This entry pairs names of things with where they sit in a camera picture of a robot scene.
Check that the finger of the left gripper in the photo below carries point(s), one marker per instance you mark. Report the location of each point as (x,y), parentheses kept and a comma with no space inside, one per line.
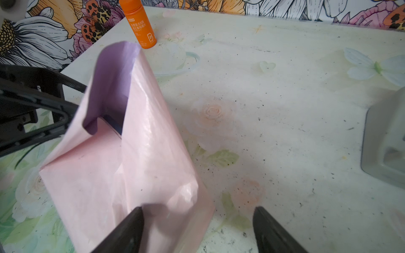
(15,137)
(41,79)

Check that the orange tube bottle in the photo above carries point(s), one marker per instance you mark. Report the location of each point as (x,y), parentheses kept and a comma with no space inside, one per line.
(139,22)

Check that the purple wrapping paper sheet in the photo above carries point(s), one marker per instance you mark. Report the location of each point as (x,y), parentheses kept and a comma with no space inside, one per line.
(96,176)

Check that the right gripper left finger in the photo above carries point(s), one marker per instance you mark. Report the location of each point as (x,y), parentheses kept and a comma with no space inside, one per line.
(126,237)

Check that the grey tape dispenser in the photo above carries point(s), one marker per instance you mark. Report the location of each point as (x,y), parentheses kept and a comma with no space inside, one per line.
(383,149)

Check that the dark blue gift box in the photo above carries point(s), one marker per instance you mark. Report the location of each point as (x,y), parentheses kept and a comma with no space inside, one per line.
(113,123)

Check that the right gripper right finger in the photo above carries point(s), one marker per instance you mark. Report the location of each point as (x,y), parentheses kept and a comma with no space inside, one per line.
(270,236)

